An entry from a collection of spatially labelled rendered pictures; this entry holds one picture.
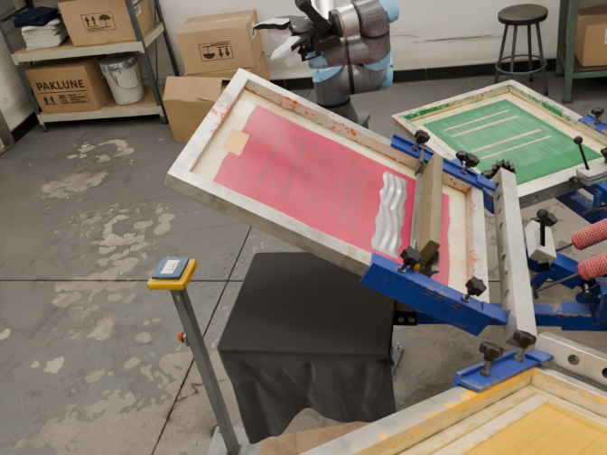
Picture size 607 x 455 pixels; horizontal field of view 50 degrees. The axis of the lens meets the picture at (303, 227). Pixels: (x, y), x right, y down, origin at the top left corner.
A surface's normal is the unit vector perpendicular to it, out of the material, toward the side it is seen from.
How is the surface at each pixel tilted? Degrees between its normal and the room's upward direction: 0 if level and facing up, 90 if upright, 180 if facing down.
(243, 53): 90
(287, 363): 94
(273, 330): 0
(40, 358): 0
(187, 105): 90
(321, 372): 96
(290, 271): 0
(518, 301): 32
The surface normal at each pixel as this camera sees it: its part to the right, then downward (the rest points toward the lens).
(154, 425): -0.15, -0.81
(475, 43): -0.18, 0.59
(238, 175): 0.38, -0.70
